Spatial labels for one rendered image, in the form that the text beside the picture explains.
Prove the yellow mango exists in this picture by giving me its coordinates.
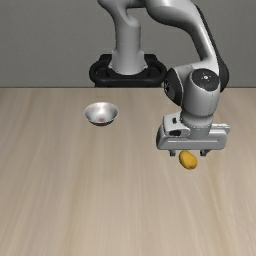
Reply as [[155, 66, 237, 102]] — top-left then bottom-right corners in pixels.
[[178, 149, 199, 171]]

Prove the silver metal bowl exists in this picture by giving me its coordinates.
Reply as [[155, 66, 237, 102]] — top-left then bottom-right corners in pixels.
[[82, 101, 120, 127]]

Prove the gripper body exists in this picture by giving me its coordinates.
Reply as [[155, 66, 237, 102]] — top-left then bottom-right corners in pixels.
[[155, 112, 231, 152]]

